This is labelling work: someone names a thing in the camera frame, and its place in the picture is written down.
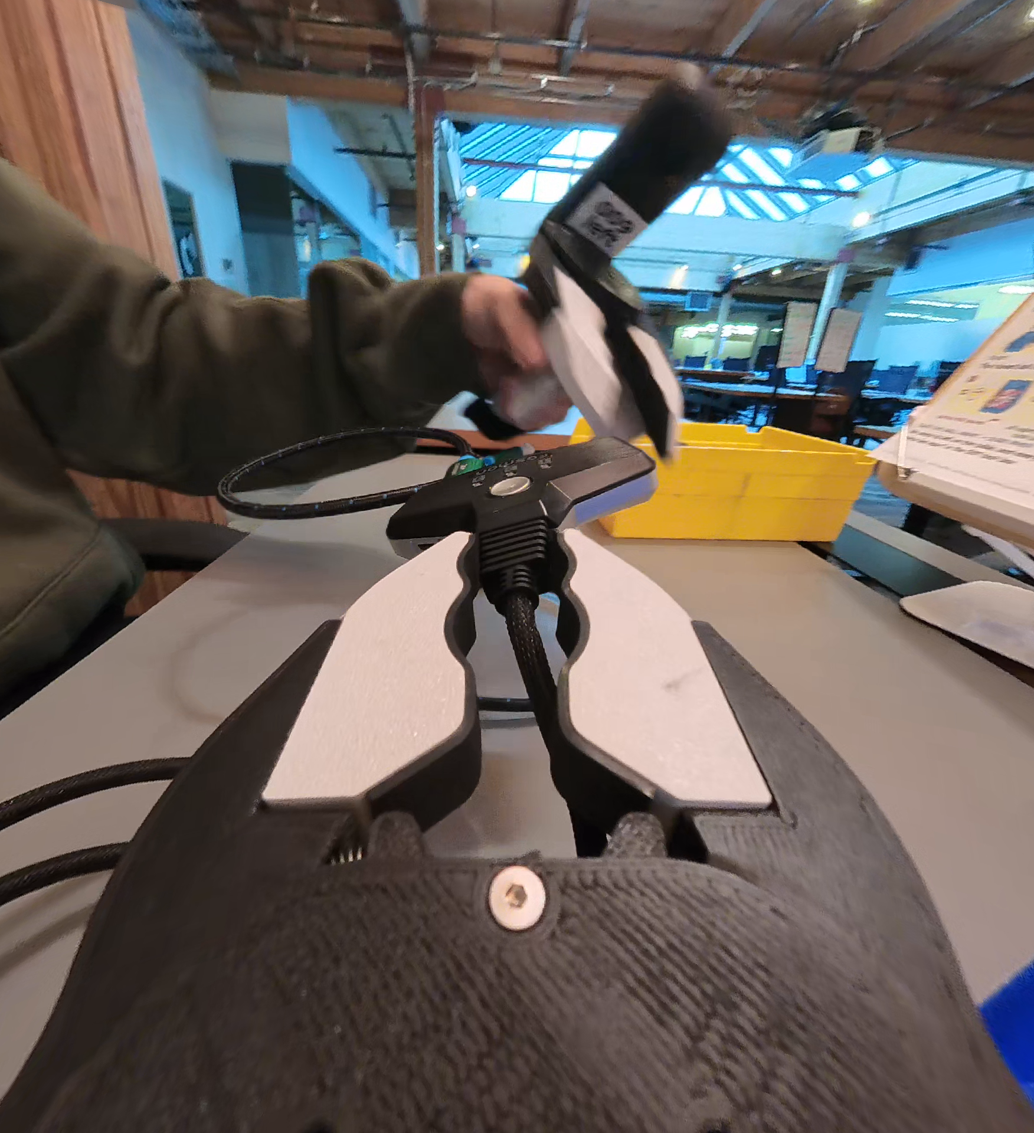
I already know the black video switch box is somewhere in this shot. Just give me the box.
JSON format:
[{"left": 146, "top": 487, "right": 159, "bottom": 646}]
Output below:
[{"left": 387, "top": 436, "right": 660, "bottom": 561}]

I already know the white plastic blister card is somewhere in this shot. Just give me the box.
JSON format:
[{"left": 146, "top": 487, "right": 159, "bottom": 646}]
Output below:
[{"left": 900, "top": 579, "right": 1034, "bottom": 692}]

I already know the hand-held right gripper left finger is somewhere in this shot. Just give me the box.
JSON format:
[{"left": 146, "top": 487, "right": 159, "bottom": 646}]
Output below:
[{"left": 260, "top": 529, "right": 485, "bottom": 833}]

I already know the green plug speckled cable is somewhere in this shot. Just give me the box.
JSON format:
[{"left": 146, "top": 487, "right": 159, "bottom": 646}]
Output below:
[{"left": 216, "top": 427, "right": 500, "bottom": 520}]

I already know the yellow plastic bin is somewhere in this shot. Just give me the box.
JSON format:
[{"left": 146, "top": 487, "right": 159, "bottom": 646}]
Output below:
[{"left": 570, "top": 418, "right": 876, "bottom": 542}]

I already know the ceiling projector unit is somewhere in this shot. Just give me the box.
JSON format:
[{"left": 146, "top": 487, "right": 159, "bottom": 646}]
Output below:
[{"left": 790, "top": 108, "right": 883, "bottom": 171}]

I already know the person's left forearm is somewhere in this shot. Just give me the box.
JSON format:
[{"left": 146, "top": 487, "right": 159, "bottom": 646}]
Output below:
[{"left": 39, "top": 257, "right": 487, "bottom": 499}]

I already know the grey desk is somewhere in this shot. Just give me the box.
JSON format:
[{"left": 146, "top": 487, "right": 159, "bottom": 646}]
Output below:
[{"left": 0, "top": 451, "right": 1034, "bottom": 1133}]

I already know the laminated instruction sheet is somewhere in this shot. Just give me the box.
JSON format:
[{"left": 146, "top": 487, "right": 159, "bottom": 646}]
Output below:
[{"left": 871, "top": 248, "right": 1034, "bottom": 523}]

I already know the person's left hand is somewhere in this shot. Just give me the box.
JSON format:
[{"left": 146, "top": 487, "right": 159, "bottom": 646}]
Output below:
[{"left": 459, "top": 273, "right": 557, "bottom": 397}]

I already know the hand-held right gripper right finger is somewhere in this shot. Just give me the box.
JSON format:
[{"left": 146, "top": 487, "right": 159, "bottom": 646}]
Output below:
[{"left": 555, "top": 528, "right": 777, "bottom": 837}]

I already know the black braided switch cable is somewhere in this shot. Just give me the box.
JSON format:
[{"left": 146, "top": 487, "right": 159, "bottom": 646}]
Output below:
[{"left": 477, "top": 518, "right": 611, "bottom": 858}]

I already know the wooden sheet board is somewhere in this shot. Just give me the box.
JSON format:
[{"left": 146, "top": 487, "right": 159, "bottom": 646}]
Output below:
[{"left": 875, "top": 460, "right": 1034, "bottom": 569}]

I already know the pale standing board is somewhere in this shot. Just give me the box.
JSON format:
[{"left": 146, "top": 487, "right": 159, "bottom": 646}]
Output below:
[
  {"left": 815, "top": 307, "right": 863, "bottom": 374},
  {"left": 776, "top": 301, "right": 817, "bottom": 371}
]

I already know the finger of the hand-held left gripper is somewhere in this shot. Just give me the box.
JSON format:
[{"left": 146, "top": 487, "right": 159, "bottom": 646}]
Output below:
[
  {"left": 542, "top": 264, "right": 662, "bottom": 442},
  {"left": 626, "top": 321, "right": 686, "bottom": 463}
]

